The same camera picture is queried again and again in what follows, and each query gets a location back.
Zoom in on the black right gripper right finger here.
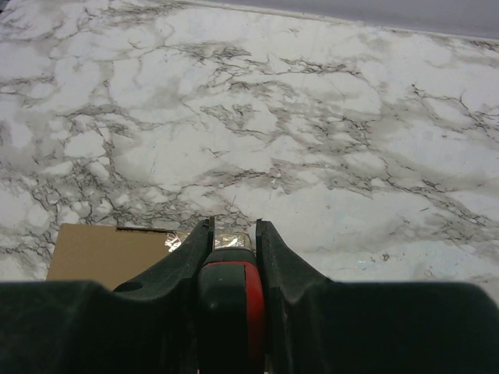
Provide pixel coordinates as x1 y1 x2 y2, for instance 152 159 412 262
256 221 498 373

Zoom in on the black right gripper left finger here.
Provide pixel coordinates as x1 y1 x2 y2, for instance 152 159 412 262
1 218 214 373

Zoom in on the brown cardboard express box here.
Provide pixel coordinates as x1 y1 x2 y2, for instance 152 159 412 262
45 223 253 291

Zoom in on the red black utility knife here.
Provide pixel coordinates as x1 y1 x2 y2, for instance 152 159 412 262
196 247 266 373

